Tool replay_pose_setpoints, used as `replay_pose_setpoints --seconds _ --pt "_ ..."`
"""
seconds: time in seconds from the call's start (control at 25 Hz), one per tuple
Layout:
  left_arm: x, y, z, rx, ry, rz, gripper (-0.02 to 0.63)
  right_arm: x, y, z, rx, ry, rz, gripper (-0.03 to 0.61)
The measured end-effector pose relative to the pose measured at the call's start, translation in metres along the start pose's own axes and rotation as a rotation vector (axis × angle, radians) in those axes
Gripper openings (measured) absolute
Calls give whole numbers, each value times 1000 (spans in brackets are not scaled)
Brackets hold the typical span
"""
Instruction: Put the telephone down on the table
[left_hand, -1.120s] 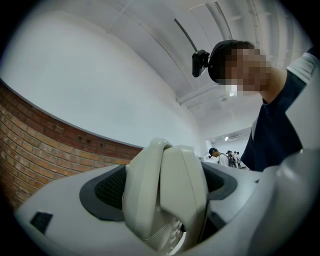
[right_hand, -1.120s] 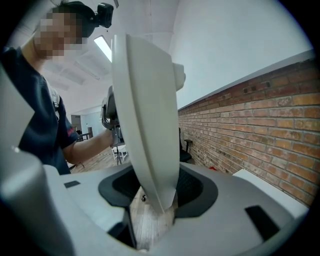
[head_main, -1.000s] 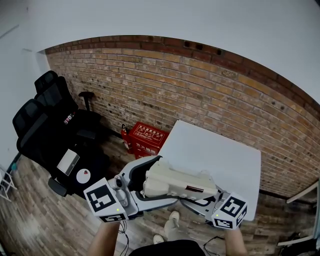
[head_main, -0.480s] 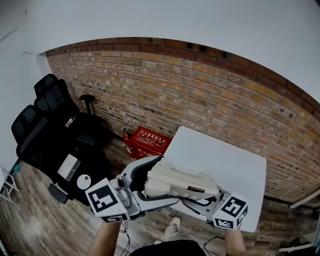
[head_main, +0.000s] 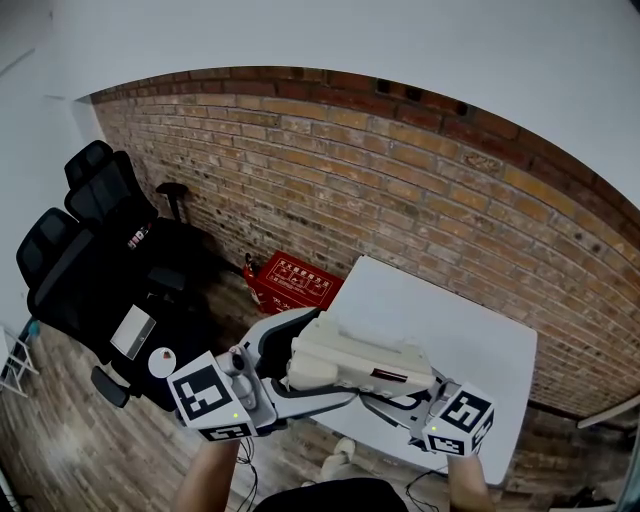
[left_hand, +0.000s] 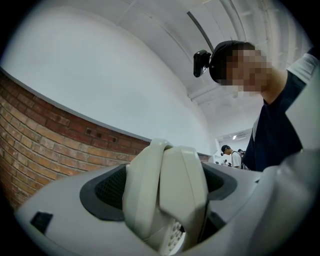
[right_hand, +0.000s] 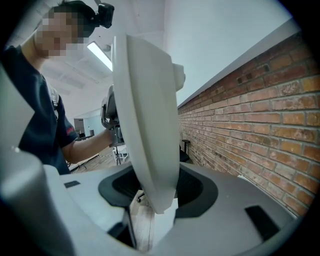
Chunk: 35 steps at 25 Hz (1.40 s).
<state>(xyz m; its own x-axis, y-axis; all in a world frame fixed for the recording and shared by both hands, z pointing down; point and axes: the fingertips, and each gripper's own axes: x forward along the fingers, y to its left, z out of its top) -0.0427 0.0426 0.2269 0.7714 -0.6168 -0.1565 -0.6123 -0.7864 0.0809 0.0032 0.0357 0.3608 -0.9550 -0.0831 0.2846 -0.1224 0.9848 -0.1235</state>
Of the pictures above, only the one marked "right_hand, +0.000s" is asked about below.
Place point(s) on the person's left forearm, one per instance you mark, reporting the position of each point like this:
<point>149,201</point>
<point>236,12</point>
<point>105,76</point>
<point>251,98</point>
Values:
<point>82,147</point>

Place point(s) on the black office chair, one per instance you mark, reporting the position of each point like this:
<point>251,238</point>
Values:
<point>184,156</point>

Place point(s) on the ceiling smoke detector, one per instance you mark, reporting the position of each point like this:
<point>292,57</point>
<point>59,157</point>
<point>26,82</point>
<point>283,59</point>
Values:
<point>107,48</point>

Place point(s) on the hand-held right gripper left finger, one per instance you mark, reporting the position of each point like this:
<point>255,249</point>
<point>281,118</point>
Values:
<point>87,190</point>

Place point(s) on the long ceiling light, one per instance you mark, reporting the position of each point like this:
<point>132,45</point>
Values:
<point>100,56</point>

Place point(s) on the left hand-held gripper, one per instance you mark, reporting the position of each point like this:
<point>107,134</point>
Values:
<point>111,105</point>

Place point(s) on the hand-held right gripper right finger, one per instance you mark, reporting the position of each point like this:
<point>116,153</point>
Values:
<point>225,205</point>

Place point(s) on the black head-worn camera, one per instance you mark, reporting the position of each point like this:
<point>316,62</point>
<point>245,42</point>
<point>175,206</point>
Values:
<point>105,15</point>

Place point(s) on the person's dark blue shirt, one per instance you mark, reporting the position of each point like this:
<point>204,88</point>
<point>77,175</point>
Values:
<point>37,112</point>

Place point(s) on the white desk telephone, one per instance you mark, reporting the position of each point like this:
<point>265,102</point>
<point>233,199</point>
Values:
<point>145,112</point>

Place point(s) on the person's head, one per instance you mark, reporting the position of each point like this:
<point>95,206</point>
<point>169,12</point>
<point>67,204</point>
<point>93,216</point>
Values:
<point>62,30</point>

